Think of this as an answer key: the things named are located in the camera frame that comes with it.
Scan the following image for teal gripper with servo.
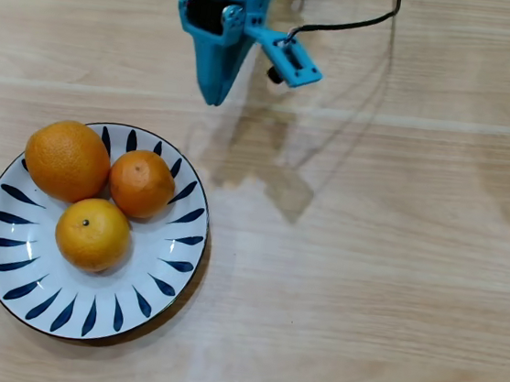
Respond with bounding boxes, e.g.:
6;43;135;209
167;0;272;112

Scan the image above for small dark orange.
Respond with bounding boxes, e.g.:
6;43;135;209
103;147;180;224

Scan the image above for large oval orange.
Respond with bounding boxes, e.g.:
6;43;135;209
18;115;117;208

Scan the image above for round orange with stem dot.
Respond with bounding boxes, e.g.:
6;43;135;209
50;192;136;278

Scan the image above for white plate with blue strokes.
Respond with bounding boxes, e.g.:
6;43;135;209
0;109;222;355

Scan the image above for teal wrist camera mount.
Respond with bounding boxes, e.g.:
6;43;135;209
239;23;328;92

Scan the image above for black camera cable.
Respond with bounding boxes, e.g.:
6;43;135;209
286;0;403;57

